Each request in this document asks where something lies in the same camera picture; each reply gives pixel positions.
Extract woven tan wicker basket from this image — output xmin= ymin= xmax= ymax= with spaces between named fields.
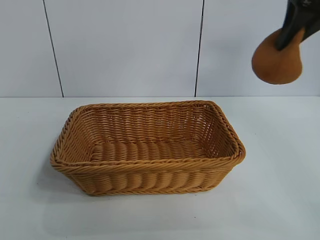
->
xmin=49 ymin=99 xmax=247 ymax=197

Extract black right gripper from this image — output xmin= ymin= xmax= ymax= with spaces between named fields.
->
xmin=275 ymin=0 xmax=320 ymax=52

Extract brown pear-shaped toy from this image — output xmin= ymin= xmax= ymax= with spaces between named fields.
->
xmin=251 ymin=26 xmax=304 ymax=86

